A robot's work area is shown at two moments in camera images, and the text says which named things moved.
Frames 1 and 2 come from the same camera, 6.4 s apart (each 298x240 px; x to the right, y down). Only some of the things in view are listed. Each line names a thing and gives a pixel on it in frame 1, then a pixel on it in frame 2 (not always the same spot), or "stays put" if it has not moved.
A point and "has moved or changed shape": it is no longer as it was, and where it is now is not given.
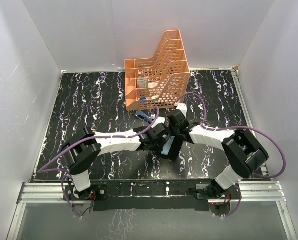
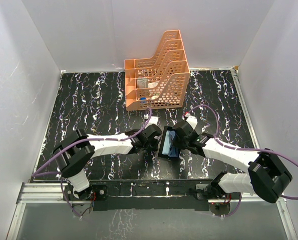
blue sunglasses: [141, 116] has moved or changed shape
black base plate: [143, 194] stays put
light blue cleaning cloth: [167, 146] stays put
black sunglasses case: [176, 147] has moved or changed shape
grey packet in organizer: [142, 83] stays put
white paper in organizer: [152, 85] stays put
